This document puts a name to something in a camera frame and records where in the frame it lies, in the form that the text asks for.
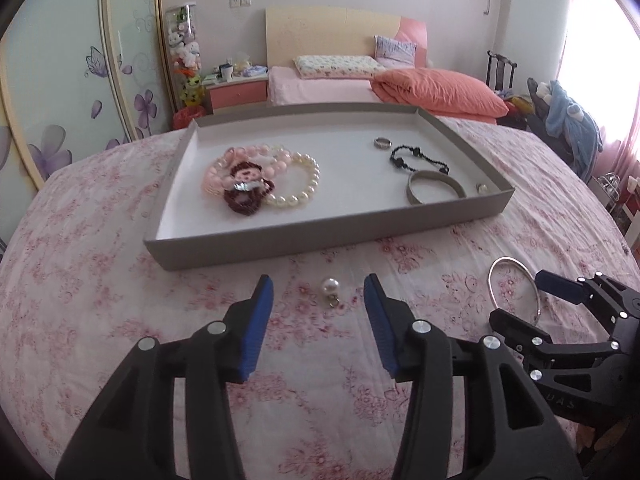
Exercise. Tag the grey cardboard tray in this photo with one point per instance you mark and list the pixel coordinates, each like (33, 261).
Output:
(346, 183)

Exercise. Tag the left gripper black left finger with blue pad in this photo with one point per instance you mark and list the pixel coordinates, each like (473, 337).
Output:
(128, 431)

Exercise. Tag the folded coral duvet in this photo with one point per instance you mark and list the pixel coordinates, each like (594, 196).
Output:
(440, 92)

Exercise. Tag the floral white pillow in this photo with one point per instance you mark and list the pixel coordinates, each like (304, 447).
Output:
(337, 67)

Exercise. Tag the pink bed with headboard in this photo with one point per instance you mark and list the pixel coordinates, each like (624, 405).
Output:
(329, 54)

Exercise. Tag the lavender pillow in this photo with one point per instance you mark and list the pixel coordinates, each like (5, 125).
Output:
(393, 53)

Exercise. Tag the white mug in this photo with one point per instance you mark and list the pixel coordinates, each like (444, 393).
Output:
(226, 71)

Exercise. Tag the plush toy display tube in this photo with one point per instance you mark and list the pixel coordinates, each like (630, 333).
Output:
(183, 54)

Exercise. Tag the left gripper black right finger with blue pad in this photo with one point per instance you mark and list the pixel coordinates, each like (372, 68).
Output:
(510, 432)

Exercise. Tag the pearl pendant charm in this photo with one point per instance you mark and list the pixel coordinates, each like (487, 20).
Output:
(330, 289)

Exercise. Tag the blue plush robe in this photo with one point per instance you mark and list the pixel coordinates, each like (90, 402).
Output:
(565, 119)

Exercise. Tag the thin silver bangle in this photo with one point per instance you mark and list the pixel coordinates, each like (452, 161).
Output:
(511, 286)

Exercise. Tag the pink floral bedsheet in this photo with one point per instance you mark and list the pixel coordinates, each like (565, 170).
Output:
(79, 289)

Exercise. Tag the dark wooden chair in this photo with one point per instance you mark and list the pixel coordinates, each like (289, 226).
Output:
(499, 72)

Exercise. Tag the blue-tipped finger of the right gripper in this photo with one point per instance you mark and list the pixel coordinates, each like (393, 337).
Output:
(575, 292)

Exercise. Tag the floral sliding wardrobe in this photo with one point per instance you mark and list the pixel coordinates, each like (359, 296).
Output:
(77, 77)

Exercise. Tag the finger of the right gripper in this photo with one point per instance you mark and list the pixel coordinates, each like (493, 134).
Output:
(520, 335)

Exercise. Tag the pink white nightstand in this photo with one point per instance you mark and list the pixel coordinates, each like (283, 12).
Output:
(239, 92)

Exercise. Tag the red waste basket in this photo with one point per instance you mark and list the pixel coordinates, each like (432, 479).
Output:
(184, 117)

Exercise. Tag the wide grey bangle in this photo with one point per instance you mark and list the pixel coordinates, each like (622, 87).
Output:
(427, 186)

